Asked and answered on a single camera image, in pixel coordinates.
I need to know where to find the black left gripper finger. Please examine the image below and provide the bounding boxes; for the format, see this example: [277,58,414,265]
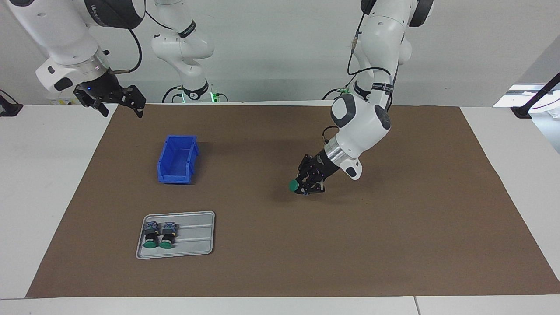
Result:
[297,154,316,186]
[303,175,326,196]

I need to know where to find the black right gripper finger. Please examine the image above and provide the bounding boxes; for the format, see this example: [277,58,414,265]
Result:
[118,85,147,119]
[85,94,110,118]

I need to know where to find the white cardboard boxes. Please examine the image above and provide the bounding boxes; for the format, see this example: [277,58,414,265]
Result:
[46,90,79,105]

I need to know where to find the brown table mat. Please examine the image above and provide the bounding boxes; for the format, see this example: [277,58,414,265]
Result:
[25,104,560,299]

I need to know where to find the blue plastic bin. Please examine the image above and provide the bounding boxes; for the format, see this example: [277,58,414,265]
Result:
[157,135,200,184]

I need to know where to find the black table clamp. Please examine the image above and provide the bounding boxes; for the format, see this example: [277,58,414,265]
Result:
[0,89,23,117]

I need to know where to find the silver metal tray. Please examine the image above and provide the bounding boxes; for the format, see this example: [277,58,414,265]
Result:
[135,211,216,260]

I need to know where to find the black angled stand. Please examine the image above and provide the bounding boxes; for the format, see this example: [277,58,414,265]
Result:
[511,72,560,119]

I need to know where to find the black base cable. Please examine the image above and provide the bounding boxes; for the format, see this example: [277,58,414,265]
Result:
[323,87,353,100]
[162,85,184,104]

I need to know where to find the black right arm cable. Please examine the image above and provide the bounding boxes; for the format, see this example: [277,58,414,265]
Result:
[108,11,184,74]

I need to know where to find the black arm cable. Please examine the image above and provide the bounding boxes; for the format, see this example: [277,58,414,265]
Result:
[108,11,184,74]
[322,24,396,145]

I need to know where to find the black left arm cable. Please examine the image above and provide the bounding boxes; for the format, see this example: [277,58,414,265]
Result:
[322,24,396,145]

